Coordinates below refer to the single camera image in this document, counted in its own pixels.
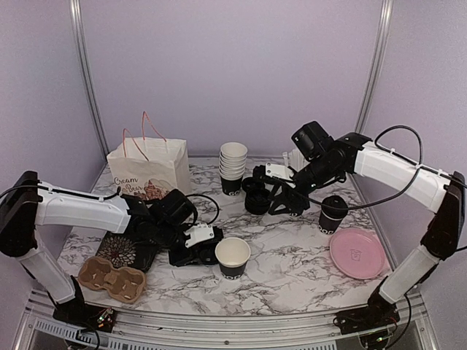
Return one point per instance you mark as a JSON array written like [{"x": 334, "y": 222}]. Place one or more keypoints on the black takeout coffee cup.
[
  {"x": 232, "y": 255},
  {"x": 328, "y": 225}
]

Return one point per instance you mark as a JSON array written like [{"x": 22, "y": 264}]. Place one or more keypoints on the left aluminium frame post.
[{"x": 83, "y": 60}]

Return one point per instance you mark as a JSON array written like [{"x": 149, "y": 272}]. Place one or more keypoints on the black coffee cup lid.
[{"x": 334, "y": 207}]

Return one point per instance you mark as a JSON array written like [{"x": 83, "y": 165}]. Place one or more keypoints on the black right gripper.
[{"x": 290, "y": 197}]

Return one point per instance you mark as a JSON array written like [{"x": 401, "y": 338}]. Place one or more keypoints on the black floral tray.
[{"x": 127, "y": 251}]

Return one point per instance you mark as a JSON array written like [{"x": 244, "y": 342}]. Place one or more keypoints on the aluminium frame post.
[
  {"x": 83, "y": 60},
  {"x": 377, "y": 61}
]

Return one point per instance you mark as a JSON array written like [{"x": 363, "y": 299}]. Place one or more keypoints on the brown cardboard cup carrier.
[{"x": 124, "y": 284}]

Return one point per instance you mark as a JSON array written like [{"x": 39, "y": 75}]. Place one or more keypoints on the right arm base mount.
[{"x": 377, "y": 313}]

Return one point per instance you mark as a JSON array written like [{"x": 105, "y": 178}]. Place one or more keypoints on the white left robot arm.
[{"x": 171, "y": 223}]

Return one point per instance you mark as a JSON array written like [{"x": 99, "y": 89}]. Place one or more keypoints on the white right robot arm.
[{"x": 329, "y": 160}]

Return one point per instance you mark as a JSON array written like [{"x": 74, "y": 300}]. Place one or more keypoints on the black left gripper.
[{"x": 187, "y": 257}]

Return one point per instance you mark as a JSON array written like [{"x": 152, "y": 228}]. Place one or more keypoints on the white paper takeout bag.
[{"x": 149, "y": 168}]

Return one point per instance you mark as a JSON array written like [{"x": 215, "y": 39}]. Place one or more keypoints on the stack of paper cups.
[{"x": 232, "y": 165}]

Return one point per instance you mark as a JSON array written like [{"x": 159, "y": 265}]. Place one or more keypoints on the aluminium table edge rail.
[{"x": 152, "y": 330}]

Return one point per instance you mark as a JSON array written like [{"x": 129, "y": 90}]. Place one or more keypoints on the loose black lid on table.
[{"x": 251, "y": 183}]

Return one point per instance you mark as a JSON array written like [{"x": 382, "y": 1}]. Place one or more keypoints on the stack of black lids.
[{"x": 257, "y": 201}]

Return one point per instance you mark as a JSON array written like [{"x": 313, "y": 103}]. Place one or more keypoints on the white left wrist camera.
[{"x": 197, "y": 234}]

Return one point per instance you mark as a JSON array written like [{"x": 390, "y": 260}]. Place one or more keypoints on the pink plastic plate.
[{"x": 357, "y": 253}]

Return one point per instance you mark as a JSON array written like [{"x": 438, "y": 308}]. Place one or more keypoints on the right aluminium frame post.
[{"x": 377, "y": 61}]

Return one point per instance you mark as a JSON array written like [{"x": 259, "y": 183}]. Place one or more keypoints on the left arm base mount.
[{"x": 76, "y": 311}]

